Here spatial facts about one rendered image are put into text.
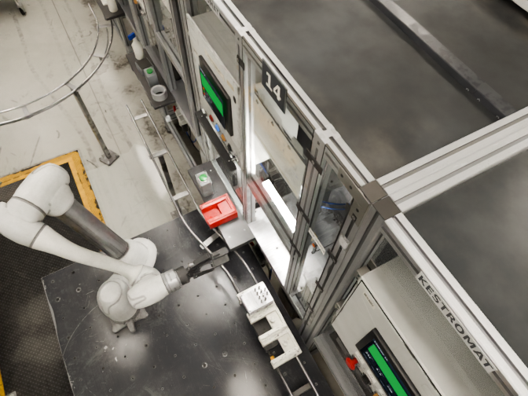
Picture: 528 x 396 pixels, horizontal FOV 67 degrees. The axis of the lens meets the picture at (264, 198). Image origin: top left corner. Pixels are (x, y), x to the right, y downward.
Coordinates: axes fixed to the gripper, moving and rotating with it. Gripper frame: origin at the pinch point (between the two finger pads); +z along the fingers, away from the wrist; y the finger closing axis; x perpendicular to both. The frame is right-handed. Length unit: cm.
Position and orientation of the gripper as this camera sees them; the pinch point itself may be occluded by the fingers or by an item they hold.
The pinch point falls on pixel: (221, 256)
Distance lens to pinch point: 175.2
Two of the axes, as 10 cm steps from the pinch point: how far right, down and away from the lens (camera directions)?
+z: 8.8, -4.0, 2.6
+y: 0.2, -5.1, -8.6
